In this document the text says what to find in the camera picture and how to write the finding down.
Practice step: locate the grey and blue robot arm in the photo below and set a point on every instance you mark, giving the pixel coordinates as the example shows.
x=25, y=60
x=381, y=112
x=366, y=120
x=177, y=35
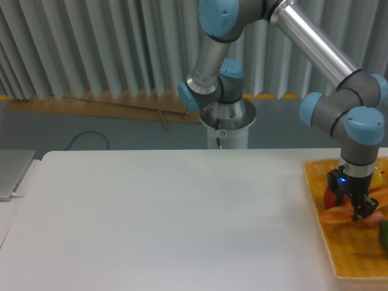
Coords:
x=349, y=115

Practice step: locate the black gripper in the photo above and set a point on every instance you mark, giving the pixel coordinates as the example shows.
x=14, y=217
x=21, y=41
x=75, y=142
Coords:
x=355, y=189

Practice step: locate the yellow bell pepper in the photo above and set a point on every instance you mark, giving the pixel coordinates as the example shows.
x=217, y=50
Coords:
x=378, y=179

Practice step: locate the red bell pepper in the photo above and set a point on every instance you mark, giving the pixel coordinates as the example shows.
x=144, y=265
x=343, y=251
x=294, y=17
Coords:
x=329, y=199

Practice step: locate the brown cardboard sheet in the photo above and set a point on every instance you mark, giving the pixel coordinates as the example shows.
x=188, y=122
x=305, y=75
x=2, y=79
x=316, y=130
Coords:
x=166, y=108

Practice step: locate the yellow woven basket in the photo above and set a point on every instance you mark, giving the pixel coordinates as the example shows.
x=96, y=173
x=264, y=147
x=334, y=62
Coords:
x=356, y=251

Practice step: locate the white laptop cable plug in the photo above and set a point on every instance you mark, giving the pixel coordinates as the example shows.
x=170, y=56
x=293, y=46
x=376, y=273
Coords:
x=17, y=195

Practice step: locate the orange baguette bread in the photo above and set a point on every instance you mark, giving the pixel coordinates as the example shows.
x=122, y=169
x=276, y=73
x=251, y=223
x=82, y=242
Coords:
x=344, y=213

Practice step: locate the pink egg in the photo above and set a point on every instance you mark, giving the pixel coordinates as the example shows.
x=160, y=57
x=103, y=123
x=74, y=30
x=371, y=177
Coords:
x=375, y=219

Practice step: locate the silver laptop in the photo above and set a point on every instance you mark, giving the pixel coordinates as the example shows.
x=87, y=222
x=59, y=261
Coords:
x=14, y=166

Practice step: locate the green vegetable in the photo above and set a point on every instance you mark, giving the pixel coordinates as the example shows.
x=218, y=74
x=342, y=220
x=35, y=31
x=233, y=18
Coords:
x=383, y=230

